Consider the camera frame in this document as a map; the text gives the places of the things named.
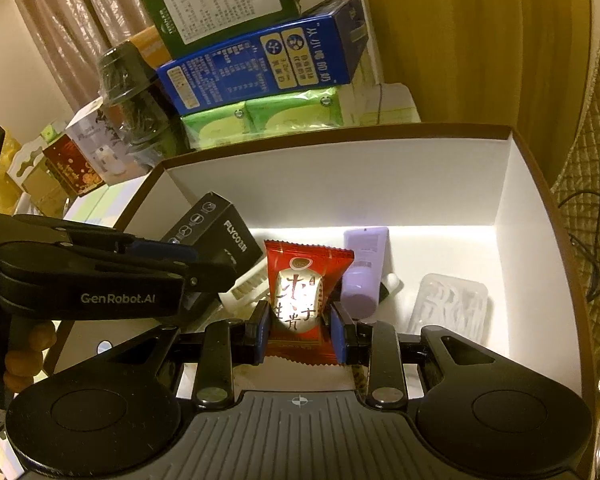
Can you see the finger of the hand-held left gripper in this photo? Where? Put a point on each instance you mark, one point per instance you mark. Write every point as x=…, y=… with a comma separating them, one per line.
x=210, y=275
x=150, y=249

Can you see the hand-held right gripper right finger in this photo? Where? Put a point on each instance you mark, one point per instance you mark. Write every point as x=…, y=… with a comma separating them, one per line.
x=337, y=332

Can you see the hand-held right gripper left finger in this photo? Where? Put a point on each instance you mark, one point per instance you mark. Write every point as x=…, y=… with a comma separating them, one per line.
x=262, y=327

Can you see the white hair claw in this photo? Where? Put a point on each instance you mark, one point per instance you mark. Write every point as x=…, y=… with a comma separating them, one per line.
x=242, y=287

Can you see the black product box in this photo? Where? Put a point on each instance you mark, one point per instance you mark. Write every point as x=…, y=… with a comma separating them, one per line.
x=215, y=230

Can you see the purple tube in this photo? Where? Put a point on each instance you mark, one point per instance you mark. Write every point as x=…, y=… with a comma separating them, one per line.
x=362, y=280

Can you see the red snack packet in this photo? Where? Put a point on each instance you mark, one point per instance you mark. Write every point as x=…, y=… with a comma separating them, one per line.
x=300, y=270

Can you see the small white bottle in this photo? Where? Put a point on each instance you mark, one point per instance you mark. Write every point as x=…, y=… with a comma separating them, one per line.
x=390, y=285

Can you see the clear plastic cotton swab box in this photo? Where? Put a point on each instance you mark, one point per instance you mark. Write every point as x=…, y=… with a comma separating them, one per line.
x=450, y=305

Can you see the brown cardboard storage box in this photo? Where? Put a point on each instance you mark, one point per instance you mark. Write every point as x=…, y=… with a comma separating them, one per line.
x=380, y=195

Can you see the person's left hand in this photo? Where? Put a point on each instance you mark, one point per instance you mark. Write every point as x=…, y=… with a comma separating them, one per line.
x=30, y=342

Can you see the white humidifier box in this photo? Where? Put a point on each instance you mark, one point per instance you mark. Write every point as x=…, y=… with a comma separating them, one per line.
x=95, y=150

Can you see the brown cardboard carton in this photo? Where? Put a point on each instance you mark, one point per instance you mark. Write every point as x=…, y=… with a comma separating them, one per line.
x=45, y=185

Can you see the red gift box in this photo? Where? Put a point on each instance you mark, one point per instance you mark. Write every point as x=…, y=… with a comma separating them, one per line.
x=67, y=165

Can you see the stacked black wrapped bowls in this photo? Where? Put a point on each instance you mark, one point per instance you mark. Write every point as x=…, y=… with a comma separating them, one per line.
x=130, y=100

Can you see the green tissue pack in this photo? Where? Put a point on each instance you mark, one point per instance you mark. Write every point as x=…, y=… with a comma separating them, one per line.
x=260, y=115

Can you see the blue carton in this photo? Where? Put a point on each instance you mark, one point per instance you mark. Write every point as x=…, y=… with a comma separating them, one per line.
x=240, y=70

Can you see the orange carton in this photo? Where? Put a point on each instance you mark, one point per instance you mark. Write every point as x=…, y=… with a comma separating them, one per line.
x=147, y=45

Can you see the beige curtain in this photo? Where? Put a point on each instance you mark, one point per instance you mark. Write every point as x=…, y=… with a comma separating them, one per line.
x=55, y=35

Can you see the dark green carton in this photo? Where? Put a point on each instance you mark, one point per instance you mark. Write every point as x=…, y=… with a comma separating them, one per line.
x=215, y=5

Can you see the quilted chair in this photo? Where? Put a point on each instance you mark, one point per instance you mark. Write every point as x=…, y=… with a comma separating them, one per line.
x=590, y=160

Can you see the golden curtain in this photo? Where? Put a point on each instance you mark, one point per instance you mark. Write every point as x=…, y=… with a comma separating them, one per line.
x=455, y=35

